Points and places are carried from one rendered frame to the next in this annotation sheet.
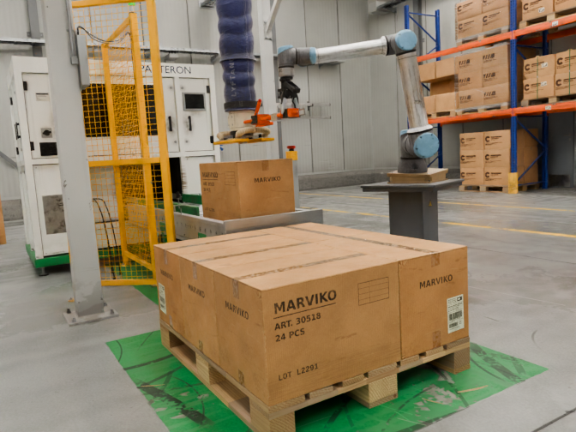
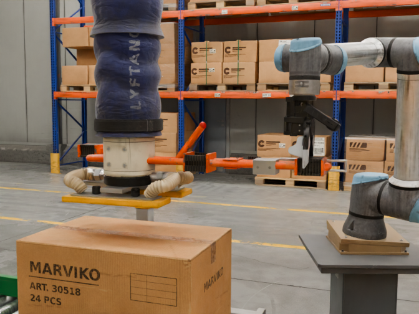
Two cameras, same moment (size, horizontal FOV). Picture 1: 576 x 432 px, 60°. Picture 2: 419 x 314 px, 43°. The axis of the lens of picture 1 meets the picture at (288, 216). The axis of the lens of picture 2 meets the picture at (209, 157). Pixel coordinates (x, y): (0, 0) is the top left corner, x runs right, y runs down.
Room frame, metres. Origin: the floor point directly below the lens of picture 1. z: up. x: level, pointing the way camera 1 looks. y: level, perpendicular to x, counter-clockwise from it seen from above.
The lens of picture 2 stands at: (1.87, 1.15, 1.39)
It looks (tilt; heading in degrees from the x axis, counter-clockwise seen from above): 6 degrees down; 321
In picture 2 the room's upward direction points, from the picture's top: straight up
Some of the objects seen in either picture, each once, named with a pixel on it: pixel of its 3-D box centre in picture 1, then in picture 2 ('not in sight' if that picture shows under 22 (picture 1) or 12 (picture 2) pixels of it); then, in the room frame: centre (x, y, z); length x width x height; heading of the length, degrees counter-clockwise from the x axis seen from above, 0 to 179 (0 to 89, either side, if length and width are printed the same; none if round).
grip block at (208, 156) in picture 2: (260, 119); (199, 161); (3.18, 0.14, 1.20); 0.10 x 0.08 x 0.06; 122
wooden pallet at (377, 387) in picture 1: (298, 340); not in sight; (2.33, -0.02, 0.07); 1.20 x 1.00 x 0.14; 31
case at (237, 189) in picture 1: (245, 190); (130, 291); (3.38, 0.28, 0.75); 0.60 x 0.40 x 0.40; 32
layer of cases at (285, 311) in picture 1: (296, 286); not in sight; (2.33, -0.02, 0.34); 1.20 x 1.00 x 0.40; 31
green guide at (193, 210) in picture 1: (159, 207); not in sight; (4.24, 1.09, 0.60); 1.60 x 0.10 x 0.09; 31
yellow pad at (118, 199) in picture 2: (230, 139); (115, 194); (3.34, 0.35, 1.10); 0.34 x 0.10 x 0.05; 32
